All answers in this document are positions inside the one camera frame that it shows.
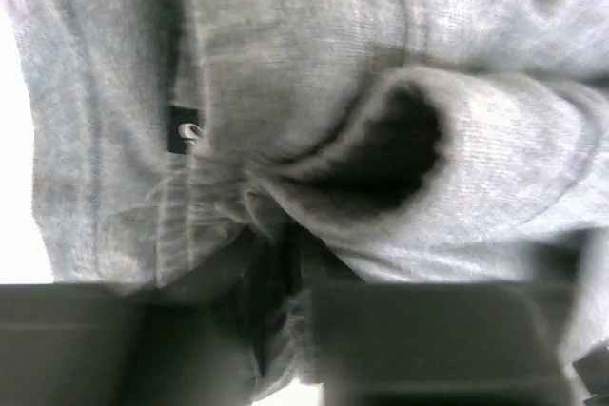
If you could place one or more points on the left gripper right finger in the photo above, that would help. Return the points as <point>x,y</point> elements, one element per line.
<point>469,343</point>

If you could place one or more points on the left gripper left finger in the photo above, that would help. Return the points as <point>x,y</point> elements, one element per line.
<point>203,340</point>

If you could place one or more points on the grey shorts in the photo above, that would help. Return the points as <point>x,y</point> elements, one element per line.
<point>421,141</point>

